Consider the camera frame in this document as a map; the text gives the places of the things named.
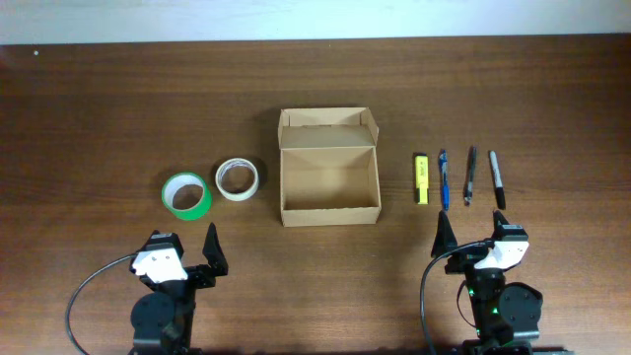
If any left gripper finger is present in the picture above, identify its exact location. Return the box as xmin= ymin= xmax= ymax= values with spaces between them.
xmin=202 ymin=223 xmax=229 ymax=276
xmin=147 ymin=231 xmax=173 ymax=247

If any green tape roll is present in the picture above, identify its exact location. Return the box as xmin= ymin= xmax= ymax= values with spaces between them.
xmin=162 ymin=172 xmax=213 ymax=221

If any blue pen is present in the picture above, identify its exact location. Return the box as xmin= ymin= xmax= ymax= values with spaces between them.
xmin=439 ymin=149 xmax=450 ymax=211

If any yellow highlighter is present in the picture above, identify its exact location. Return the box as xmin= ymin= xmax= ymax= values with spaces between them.
xmin=414 ymin=154 xmax=429 ymax=205

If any beige tape roll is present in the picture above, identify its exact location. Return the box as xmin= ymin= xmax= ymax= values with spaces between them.
xmin=215 ymin=158 xmax=259 ymax=202

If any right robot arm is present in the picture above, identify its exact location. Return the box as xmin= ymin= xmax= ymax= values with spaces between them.
xmin=420 ymin=210 xmax=568 ymax=355

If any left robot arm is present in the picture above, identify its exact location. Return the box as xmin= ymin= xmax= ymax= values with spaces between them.
xmin=129 ymin=224 xmax=229 ymax=355

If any black marker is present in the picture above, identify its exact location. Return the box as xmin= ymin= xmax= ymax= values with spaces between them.
xmin=489 ymin=151 xmax=506 ymax=210

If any black pen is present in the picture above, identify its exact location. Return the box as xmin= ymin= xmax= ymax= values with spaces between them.
xmin=463 ymin=146 xmax=477 ymax=206

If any cardboard box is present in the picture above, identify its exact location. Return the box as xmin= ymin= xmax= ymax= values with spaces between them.
xmin=278 ymin=107 xmax=382 ymax=227

